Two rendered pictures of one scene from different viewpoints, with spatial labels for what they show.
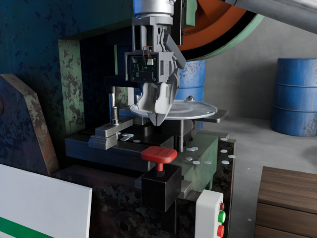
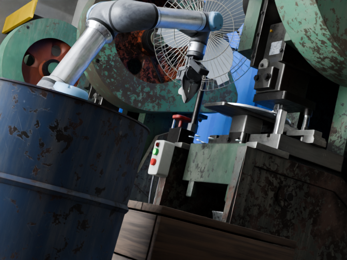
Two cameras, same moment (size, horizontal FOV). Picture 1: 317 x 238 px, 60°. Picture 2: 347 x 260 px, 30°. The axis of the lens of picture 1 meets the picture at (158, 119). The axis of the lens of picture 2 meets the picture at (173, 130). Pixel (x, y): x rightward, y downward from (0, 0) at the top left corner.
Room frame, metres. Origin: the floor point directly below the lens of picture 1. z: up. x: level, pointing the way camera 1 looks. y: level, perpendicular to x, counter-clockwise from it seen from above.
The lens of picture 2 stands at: (2.10, -2.10, 0.30)
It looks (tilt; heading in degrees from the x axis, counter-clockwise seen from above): 9 degrees up; 127
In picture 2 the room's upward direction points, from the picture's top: 14 degrees clockwise
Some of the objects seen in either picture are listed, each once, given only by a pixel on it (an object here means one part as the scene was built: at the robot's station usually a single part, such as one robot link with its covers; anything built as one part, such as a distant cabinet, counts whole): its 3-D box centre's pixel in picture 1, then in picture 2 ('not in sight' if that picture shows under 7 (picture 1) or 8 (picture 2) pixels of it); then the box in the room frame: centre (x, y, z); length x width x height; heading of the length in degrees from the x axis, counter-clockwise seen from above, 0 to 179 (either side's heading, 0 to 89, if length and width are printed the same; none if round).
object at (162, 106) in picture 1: (160, 106); (182, 91); (0.54, 0.00, 0.87); 0.06 x 0.03 x 0.09; 155
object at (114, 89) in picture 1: (138, 82); (283, 105); (0.97, 0.07, 0.86); 0.20 x 0.16 x 0.05; 155
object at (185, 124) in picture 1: (186, 129); (237, 129); (0.89, -0.09, 0.72); 0.25 x 0.14 x 0.14; 65
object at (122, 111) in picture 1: (141, 112); (275, 131); (0.96, 0.06, 0.76); 0.15 x 0.09 x 0.05; 155
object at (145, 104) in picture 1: (146, 105); (188, 93); (0.55, 0.02, 0.87); 0.06 x 0.03 x 0.09; 155
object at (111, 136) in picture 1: (113, 123); not in sight; (0.81, 0.14, 0.76); 0.17 x 0.06 x 0.10; 155
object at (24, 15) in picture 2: not in sight; (51, 28); (-4.14, 3.25, 2.44); 1.25 x 0.92 x 0.27; 155
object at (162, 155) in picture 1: (159, 166); (180, 125); (0.57, 0.00, 0.72); 0.07 x 0.06 x 0.08; 65
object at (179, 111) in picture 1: (173, 108); (251, 115); (0.91, -0.05, 0.78); 0.29 x 0.29 x 0.01
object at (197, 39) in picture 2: not in sight; (200, 32); (0.55, 0.01, 1.13); 0.09 x 0.08 x 0.11; 81
